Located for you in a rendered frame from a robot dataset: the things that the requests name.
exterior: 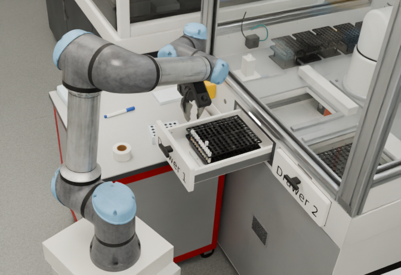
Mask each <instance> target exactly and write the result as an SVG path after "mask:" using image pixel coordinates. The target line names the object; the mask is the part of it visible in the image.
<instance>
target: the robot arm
mask: <svg viewBox="0 0 401 275"><path fill-rule="evenodd" d="M183 33H184V35H183V36H181V37H179V38H178V39H176V40H174V41H173V42H171V43H169V44H166V45H165V46H164V47H163V48H162V49H160V50H159V52H158V57H157V58H153V57H152V56H150V55H147V54H137V53H134V52H132V51H129V50H126V49H125V48H122V47H120V46H118V45H115V44H113V43H111V42H109V41H107V40H105V39H102V38H100V37H98V36H95V35H94V34H93V33H91V32H86V31H84V30H80V29H76V30H71V31H70V32H67V33H66V34H65V35H63V36H62V37H61V39H60V40H59V41H58V42H57V44H56V46H55V48H54V52H53V62H54V64H55V65H56V66H57V68H58V69H59V70H62V84H63V86H64V87H65V88H66V89H67V90H68V96H67V134H66V161H65V162H64V163H62V165H61V167H59V168H58V169H57V170H56V172H55V176H54V177H53V178H52V181H51V191H52V194H53V196H54V197H55V198H56V199H57V200H58V201H59V202H60V203H61V204H62V205H64V206H67V207H68V208H70V209H71V210H73V211H74V212H76V213H77V214H78V215H80V216H81V217H83V218H85V219H86V220H88V221H89V222H90V223H92V224H93V225H94V236H93V238H92V241H91V243H90V258H91V261H92V263H93V264H94V265H95V266H96V267H98V268H99V269H101V270H104V271H108V272H119V271H124V270H127V269H129V268H131V267H132V266H133V265H134V264H135V263H136V262H137V261H138V260H139V258H140V255H141V243H140V240H139V238H138V236H137V233H136V232H135V213H136V202H135V197H134V194H133V192H132V191H131V189H130V188H129V187H127V186H126V185H125V184H122V183H119V182H115V183H112V181H109V182H104V181H102V180H101V166H100V165H99V164H98V163H97V150H98V132H99V122H100V104H101V93H102V92H103V91H106V92H111V93H117V94H137V93H144V92H150V91H153V90H154V89H155V88H156V87H158V86H167V85H176V84H177V91H178V92H179V93H180V95H181V96H182V97H183V98H182V99H181V103H180V107H181V109H182V111H183V114H184V118H185V119H186V121H188V122H189V121H190V120H191V118H190V115H191V112H190V111H191V109H192V107H193V104H192V103H191V102H192V101H195V104H196V106H197V111H198V112H197V114H196V116H197V119H199V118H200V116H201V115H202V113H203V111H204V109H205V107H207V106H210V105H211V103H212V101H211V99H210V96H209V94H208V91H207V88H206V86H205V83H204V81H209V82H210V83H214V84H216V85H220V84H222V83H223V82H224V81H225V80H226V77H227V75H228V73H229V65H228V64H227V62H225V61H223V60H221V59H220V58H217V57H214V56H211V55H209V54H207V53H206V40H207V37H206V33H207V29H206V27H205V26H204V25H203V24H200V23H188V24H186V25H185V27H184V31H183ZM190 101H191V102H190Z"/></svg>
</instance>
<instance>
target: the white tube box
mask: <svg viewBox="0 0 401 275"><path fill-rule="evenodd" d="M163 124H164V125H165V127H166V128H169V127H172V126H176V125H179V123H178V121H177V120H176V121H170V122H163ZM155 132H156V124H155V123H154V124H149V125H148V134H149V137H150V140H151V142H152V144H156V143H155Z"/></svg>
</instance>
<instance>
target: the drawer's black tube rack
mask: <svg viewBox="0 0 401 275"><path fill-rule="evenodd" d="M219 121H221V122H219ZM229 121H231V122H229ZM240 121H241V122H240ZM215 122H217V123H215ZM226 122H227V123H226ZM210 123H211V124H210ZM221 123H223V124H221ZM217 124H218V125H217ZM244 125H245V126H244ZM197 127H198V128H197ZM207 127H209V128H207ZM245 127H247V128H245ZM192 128H194V129H192ZM203 128H205V129H203ZM191 129H192V130H194V131H195V133H196V134H197V135H198V137H200V140H202V142H203V143H204V144H205V141H208V145H207V146H206V147H207V148H208V149H209V151H210V152H211V154H212V155H213V157H211V162H210V163H214V162H218V161H221V160H224V159H228V158H230V157H234V156H238V155H241V154H244V153H247V152H251V151H254V150H258V149H260V148H261V147H260V146H259V145H258V144H259V143H262V141H261V140H260V139H259V137H258V136H257V135H256V134H255V133H254V132H253V131H252V129H251V128H250V127H249V126H248V125H247V124H246V123H245V122H244V121H243V120H242V119H241V118H240V117H239V115H234V116H231V117H227V118H224V119H219V120H215V121H212V122H208V123H204V124H201V125H197V126H193V127H191ZM199 129H200V130H199ZM248 130H249V131H248ZM250 132H251V133H250ZM252 134H253V135H252ZM186 138H187V139H188V141H189V142H190V144H191V145H192V146H193V147H194V148H195V150H196V151H197V152H198V154H199V155H200V157H201V158H202V159H203V161H204V162H205V163H206V164H207V165H208V164H210V163H208V160H206V158H205V157H204V155H202V153H201V152H200V150H198V147H196V145H195V143H193V141H192V140H191V136H190V134H186ZM256 139H257V140H256ZM258 141H260V142H258Z"/></svg>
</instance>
